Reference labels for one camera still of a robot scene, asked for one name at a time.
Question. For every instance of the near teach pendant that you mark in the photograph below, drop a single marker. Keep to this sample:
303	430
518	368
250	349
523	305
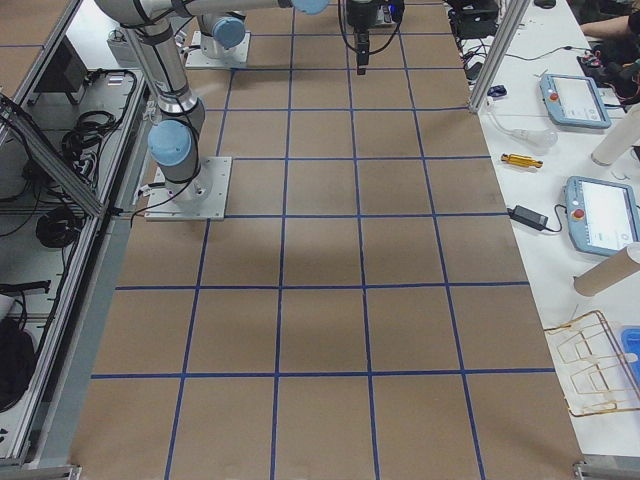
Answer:
602	216

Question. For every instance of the blue plastic box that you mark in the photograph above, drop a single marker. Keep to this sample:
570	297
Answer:
630	341

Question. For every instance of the near cardboard tube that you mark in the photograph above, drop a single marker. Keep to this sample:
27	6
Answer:
609	272

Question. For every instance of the teach pendant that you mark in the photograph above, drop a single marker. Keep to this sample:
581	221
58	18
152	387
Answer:
602	216
573	101

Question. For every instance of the aluminium frame post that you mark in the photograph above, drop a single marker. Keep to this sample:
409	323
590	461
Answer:
505	33

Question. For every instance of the far teach pendant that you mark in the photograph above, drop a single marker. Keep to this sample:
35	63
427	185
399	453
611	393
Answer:
573	101

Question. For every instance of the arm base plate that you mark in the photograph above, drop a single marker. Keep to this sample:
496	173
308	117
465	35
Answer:
204	198
220	59

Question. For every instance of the black power adapter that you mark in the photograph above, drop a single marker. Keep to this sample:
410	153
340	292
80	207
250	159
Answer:
528	217

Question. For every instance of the side aluminium frame rail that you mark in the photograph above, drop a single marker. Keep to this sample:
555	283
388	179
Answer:
41	150

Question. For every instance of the yellow brass tool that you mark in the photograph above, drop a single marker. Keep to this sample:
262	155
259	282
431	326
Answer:
521	161

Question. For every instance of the gold wire rack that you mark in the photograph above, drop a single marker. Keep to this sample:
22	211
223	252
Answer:
594	371

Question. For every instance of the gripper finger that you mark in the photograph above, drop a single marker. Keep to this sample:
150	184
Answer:
362	46

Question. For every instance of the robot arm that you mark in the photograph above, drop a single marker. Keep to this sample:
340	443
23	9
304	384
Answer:
173	142
221	32

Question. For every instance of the white light bulb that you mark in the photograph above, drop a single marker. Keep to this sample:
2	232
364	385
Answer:
540	139

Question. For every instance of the blue small gadget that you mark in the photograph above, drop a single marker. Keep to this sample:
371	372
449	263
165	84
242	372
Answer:
497	91

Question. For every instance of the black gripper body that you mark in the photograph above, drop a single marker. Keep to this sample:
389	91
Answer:
359	15

